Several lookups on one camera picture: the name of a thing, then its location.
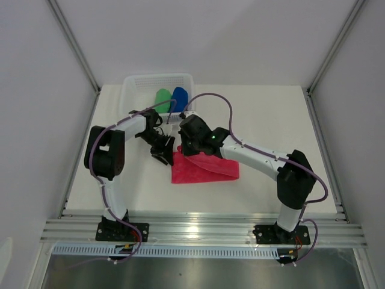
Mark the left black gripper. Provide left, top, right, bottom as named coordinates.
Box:
left=137, top=130, right=175, bottom=166

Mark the pink towel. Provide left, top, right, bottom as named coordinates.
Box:
left=171, top=146, right=240, bottom=184

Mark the blue towel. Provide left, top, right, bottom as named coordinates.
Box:
left=170, top=87, right=188, bottom=113

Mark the green towel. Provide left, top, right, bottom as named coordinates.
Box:
left=155, top=89, right=172, bottom=114

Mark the white plastic basket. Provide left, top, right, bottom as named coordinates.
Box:
left=118, top=73, right=195, bottom=119

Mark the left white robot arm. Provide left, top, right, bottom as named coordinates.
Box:
left=84, top=108, right=175, bottom=241

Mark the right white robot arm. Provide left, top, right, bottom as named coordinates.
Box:
left=179, top=113, right=316, bottom=243

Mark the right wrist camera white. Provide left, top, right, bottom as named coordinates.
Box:
left=179, top=110, right=197, bottom=120

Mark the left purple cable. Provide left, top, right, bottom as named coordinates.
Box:
left=88, top=98, right=178, bottom=267

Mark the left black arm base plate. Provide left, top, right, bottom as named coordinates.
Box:
left=95, top=222, right=150, bottom=243

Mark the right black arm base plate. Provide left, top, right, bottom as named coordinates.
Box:
left=252, top=224, right=310, bottom=245

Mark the white slotted cable duct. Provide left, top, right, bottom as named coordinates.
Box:
left=52, top=243, right=279, bottom=259

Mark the aluminium rail frame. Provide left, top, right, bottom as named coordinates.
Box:
left=40, top=210, right=368, bottom=248

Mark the left aluminium corner post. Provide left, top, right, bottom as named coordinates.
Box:
left=46, top=0, right=102, bottom=95

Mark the aluminium corner post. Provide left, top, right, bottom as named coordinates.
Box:
left=306, top=0, right=369, bottom=94
left=46, top=0, right=102, bottom=95

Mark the right aluminium corner post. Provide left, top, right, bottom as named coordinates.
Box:
left=306, top=0, right=369, bottom=94

